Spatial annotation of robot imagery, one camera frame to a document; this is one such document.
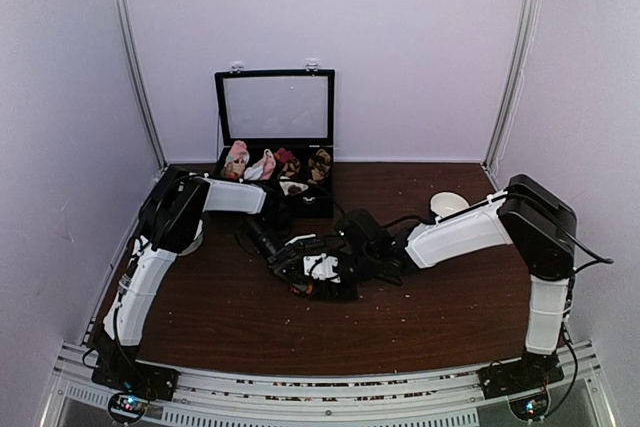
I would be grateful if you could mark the dark red rolled sock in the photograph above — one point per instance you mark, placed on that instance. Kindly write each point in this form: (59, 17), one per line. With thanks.
(283, 156)

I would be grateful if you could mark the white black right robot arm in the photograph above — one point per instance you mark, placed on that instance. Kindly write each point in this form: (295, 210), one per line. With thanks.
(525, 215)

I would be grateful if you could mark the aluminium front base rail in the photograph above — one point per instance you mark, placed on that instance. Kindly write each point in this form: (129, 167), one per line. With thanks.
(443, 397)

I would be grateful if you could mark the pink rolled sock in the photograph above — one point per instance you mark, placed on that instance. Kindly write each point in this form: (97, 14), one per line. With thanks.
(236, 160)

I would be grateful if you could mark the aluminium frame post left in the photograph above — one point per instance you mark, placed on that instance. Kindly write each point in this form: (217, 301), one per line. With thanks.
(137, 81)

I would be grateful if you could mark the beige brown argyle sock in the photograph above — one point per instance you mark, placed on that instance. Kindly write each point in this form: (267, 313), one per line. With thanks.
(319, 166)

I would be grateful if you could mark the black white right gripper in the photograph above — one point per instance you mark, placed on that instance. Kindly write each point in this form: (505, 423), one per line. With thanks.
(332, 292)

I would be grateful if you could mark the white bowl dark outside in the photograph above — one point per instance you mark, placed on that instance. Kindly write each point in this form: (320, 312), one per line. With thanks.
(444, 204)

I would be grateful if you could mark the red orange argyle sock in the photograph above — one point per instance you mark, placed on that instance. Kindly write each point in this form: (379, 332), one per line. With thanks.
(300, 289)

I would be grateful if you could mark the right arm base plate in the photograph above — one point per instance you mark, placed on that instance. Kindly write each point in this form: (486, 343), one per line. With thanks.
(529, 372)

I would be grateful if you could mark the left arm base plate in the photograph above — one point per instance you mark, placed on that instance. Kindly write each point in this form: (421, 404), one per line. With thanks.
(117, 368)

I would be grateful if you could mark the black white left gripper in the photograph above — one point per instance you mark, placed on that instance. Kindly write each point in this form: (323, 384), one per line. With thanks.
(284, 261)

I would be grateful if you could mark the white pink sock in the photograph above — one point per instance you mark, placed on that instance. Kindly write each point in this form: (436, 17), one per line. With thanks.
(262, 169)

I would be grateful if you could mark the white sock in box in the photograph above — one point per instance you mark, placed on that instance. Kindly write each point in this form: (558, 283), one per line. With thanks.
(292, 188)

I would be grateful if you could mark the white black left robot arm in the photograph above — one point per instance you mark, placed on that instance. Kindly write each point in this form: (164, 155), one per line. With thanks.
(170, 226)

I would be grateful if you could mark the brown patterned rolled sock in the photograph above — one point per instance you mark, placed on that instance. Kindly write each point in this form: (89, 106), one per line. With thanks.
(291, 168)

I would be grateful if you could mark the aluminium frame post right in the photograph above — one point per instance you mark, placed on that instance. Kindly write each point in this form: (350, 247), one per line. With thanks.
(523, 39)

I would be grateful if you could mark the aluminium frame post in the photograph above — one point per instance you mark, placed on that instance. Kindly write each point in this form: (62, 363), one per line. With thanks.
(137, 81)
(523, 39)

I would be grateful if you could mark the white fluted bowl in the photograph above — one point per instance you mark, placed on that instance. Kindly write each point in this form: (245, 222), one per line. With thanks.
(197, 241)

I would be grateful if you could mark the black box with glass lid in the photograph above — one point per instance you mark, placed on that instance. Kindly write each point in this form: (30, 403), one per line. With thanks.
(290, 108)

